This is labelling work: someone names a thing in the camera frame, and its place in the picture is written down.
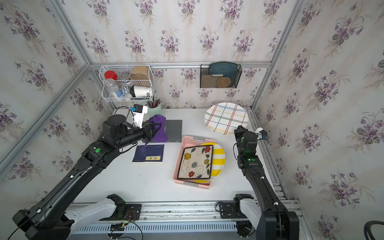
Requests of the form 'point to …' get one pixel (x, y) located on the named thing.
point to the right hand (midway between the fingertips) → (239, 124)
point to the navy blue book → (150, 154)
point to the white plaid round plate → (224, 118)
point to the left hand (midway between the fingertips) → (164, 127)
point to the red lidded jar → (110, 74)
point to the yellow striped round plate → (218, 163)
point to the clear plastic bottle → (112, 90)
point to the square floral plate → (195, 162)
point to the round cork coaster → (223, 82)
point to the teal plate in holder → (228, 69)
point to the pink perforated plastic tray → (187, 141)
